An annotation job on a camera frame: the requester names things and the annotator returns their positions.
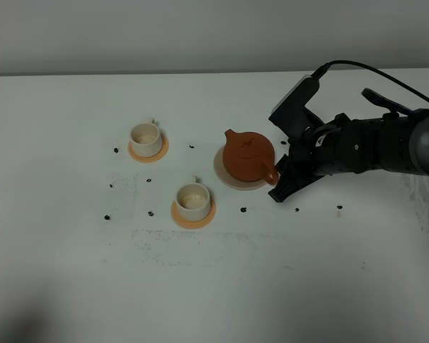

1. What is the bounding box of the white teacup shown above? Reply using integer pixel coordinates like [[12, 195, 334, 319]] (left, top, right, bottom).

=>
[[130, 118, 161, 144], [175, 176, 211, 209]]

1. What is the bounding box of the orange coaster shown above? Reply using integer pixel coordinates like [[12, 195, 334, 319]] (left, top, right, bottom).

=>
[[171, 199, 216, 229], [128, 134, 169, 163]]

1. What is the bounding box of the near white teacup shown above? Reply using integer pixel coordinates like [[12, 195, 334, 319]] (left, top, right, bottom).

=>
[[175, 176, 211, 209]]

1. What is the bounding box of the brown clay teapot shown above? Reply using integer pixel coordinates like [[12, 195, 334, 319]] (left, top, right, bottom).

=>
[[222, 129, 279, 185]]

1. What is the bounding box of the far white teacup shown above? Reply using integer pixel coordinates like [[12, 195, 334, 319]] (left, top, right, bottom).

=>
[[130, 118, 161, 144]]

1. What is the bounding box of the beige teapot saucer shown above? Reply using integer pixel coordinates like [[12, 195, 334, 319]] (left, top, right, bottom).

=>
[[213, 146, 267, 191]]

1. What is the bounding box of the far orange coaster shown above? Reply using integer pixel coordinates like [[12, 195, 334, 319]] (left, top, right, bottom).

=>
[[128, 134, 169, 163]]

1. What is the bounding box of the black camera cable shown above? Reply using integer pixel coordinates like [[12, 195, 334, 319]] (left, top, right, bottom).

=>
[[310, 60, 429, 110]]

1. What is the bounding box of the near orange coaster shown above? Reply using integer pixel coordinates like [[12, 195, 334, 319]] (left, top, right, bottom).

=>
[[171, 199, 216, 229]]

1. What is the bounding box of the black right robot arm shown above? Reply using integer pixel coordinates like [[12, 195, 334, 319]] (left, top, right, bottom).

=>
[[269, 89, 429, 202]]

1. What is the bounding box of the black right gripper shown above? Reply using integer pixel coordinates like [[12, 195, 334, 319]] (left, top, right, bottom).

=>
[[269, 114, 350, 203]]

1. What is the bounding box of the silver depth camera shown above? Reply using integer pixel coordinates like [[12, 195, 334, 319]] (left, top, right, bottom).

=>
[[269, 75, 324, 139]]

